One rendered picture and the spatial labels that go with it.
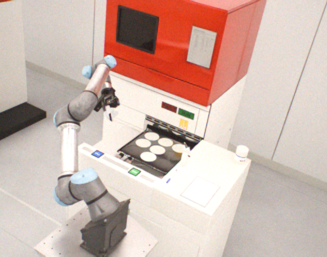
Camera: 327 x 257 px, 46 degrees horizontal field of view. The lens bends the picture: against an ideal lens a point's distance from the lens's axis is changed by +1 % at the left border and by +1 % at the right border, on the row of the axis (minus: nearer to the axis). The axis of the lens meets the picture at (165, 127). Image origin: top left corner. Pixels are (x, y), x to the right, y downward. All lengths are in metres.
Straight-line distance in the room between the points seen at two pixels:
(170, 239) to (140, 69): 1.08
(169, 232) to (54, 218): 1.30
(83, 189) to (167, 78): 0.99
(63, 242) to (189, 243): 0.67
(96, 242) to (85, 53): 3.37
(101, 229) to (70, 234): 0.26
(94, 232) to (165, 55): 1.16
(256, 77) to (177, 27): 1.71
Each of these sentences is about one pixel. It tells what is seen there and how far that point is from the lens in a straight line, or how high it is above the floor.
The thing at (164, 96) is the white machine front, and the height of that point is 1.16.
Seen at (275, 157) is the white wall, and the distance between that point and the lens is 4.16.
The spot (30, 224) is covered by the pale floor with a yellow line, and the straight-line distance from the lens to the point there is 3.23.
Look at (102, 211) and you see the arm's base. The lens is 1.81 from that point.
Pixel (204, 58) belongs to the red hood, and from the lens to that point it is 2.28.
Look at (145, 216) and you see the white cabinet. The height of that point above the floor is 0.74.
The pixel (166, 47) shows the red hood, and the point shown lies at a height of 1.51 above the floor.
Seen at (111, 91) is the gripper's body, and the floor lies 1.25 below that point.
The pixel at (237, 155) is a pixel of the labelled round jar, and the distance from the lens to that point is 2.37.
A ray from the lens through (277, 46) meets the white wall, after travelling 3.75.
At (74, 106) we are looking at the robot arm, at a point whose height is 1.32.
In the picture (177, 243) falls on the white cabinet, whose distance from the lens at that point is 2.22.
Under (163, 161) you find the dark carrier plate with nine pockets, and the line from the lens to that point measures 2.38.
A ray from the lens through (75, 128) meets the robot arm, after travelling 2.05.
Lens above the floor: 2.29
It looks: 31 degrees down
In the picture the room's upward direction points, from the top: 9 degrees clockwise
